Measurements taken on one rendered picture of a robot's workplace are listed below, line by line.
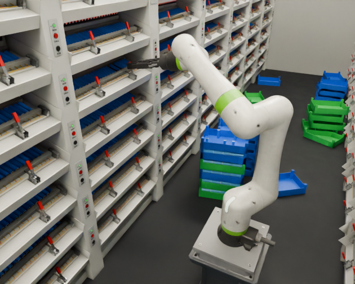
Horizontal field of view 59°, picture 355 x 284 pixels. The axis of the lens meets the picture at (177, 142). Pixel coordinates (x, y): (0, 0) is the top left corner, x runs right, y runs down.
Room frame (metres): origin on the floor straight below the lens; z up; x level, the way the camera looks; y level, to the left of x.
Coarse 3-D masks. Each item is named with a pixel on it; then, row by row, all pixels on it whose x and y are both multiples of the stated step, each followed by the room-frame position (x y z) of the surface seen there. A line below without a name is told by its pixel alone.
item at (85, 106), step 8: (128, 56) 1.79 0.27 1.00; (136, 56) 1.76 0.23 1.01; (128, 72) 1.65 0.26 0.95; (136, 72) 1.67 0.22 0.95; (144, 72) 1.70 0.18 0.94; (112, 80) 1.51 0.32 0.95; (128, 80) 1.56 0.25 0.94; (136, 80) 1.58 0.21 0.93; (144, 80) 1.67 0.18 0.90; (104, 88) 1.42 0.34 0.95; (112, 88) 1.43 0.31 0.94; (120, 88) 1.46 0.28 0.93; (128, 88) 1.53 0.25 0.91; (80, 96) 1.30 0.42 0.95; (88, 96) 1.31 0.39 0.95; (96, 96) 1.33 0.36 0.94; (104, 96) 1.35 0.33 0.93; (112, 96) 1.40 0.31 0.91; (80, 104) 1.24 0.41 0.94; (88, 104) 1.25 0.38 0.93; (96, 104) 1.29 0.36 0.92; (104, 104) 1.35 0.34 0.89; (80, 112) 1.19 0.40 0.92; (88, 112) 1.25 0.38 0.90
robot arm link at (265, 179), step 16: (272, 96) 1.14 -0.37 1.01; (272, 112) 1.05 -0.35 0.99; (288, 112) 1.08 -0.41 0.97; (272, 128) 1.07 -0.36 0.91; (272, 144) 1.09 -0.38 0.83; (256, 160) 1.16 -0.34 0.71; (272, 160) 1.09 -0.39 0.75; (256, 176) 1.12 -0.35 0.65; (272, 176) 1.10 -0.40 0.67; (272, 192) 1.09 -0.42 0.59
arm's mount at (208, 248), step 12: (216, 216) 1.18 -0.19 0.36; (204, 228) 1.11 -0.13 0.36; (216, 228) 1.11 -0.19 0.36; (264, 228) 1.11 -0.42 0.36; (204, 240) 1.04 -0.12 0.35; (216, 240) 1.04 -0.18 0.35; (204, 252) 0.98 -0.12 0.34; (216, 252) 0.97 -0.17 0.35; (228, 252) 0.97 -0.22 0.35; (240, 252) 0.97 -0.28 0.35; (252, 252) 0.97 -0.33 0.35; (216, 264) 0.95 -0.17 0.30; (228, 264) 0.93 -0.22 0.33; (240, 264) 0.91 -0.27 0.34; (252, 264) 0.91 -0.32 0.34; (240, 276) 0.90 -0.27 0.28; (252, 276) 0.89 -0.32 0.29
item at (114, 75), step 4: (124, 68) 1.62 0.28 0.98; (116, 72) 1.56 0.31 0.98; (120, 72) 1.57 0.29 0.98; (124, 72) 1.60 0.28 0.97; (108, 76) 1.49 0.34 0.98; (112, 76) 1.51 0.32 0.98; (116, 76) 1.54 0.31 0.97; (100, 80) 1.44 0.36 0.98; (104, 80) 1.45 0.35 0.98; (108, 80) 1.48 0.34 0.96; (92, 84) 1.38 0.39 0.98; (96, 84) 1.40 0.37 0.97; (100, 84) 1.43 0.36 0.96; (80, 88) 1.32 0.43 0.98; (84, 88) 1.32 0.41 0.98; (88, 88) 1.35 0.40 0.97; (92, 88) 1.38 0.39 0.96; (76, 92) 1.28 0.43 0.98; (80, 92) 1.30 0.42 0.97; (84, 92) 1.32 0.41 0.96; (76, 96) 1.27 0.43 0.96
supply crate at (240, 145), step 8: (208, 128) 1.97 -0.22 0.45; (208, 136) 1.94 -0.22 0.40; (216, 136) 1.94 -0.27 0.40; (224, 136) 1.94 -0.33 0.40; (232, 136) 1.93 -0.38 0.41; (208, 144) 1.77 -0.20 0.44; (216, 144) 1.76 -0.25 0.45; (224, 144) 1.74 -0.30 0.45; (240, 144) 1.83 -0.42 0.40; (232, 152) 1.73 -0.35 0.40; (240, 152) 1.72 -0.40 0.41
